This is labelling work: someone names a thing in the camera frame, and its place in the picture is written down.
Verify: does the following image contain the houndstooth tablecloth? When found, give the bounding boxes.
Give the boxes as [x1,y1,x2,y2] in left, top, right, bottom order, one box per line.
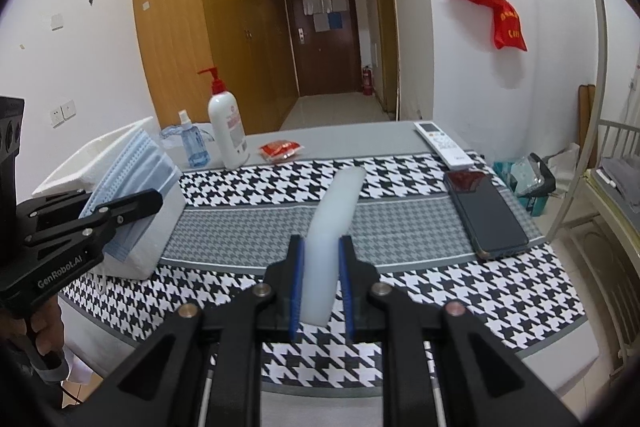
[59,151,587,390]

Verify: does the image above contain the papers on door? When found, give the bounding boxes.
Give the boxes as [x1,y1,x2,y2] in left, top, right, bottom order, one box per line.
[301,0,346,32]

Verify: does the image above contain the long red plastic bag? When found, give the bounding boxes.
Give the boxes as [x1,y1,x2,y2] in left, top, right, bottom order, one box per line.
[492,0,528,52]

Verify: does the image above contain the wooden wardrobe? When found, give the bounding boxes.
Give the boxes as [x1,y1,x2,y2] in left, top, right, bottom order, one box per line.
[131,0,296,135]

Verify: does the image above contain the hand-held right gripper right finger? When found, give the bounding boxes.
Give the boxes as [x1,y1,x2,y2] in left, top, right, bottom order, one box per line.
[337,234,583,427]

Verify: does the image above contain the white pump bottle red cap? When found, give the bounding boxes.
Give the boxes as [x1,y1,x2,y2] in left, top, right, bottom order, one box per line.
[197,67,251,170]

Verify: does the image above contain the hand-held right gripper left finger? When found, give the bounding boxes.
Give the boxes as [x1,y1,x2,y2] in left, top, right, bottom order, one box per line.
[64,234,307,427]

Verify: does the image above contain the teal cardboard box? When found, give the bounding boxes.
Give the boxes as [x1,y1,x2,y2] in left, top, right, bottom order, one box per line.
[495,159,551,217]

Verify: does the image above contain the blue spray bottle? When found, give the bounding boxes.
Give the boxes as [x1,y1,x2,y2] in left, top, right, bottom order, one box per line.
[177,109,210,168]

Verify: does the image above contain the white double wall switch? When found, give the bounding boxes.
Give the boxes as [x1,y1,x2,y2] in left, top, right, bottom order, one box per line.
[50,100,77,128]

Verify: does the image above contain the blue face mask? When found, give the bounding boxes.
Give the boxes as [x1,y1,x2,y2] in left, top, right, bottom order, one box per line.
[80,129,182,263]

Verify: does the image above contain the dark brown entrance door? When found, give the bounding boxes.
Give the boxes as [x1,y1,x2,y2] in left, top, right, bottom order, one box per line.
[282,0,362,98]

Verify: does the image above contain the person's left hand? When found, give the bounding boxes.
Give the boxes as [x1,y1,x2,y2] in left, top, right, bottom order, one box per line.
[0,302,65,358]

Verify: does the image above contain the red snack packet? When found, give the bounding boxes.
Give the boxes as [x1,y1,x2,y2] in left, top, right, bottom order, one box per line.
[258,139,305,164]

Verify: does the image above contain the black smartphone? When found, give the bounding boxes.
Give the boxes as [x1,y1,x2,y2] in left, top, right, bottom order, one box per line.
[444,170,530,260]

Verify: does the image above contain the folded grey cloth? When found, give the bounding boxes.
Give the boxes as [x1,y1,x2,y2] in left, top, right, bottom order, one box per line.
[597,157,640,202]

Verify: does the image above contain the wooden boards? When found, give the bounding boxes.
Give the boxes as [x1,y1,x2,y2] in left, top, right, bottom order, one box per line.
[577,84,598,168]

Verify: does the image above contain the white foam box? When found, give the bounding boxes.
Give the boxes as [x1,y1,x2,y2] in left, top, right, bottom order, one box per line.
[32,117,187,282]

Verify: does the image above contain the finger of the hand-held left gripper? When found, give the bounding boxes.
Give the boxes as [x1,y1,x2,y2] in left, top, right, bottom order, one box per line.
[24,188,165,254]
[15,189,93,233]

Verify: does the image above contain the white remote control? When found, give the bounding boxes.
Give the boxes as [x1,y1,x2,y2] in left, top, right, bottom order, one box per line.
[414,121,473,168]

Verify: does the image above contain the white plastic bag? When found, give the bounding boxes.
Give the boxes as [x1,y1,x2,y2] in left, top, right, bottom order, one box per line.
[547,142,581,192]

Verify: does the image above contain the grey metal bunk bed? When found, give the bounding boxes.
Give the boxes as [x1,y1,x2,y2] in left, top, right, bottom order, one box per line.
[550,0,640,378]

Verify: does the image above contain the light wooden side door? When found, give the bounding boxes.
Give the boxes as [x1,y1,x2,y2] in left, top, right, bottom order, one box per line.
[370,0,401,115]

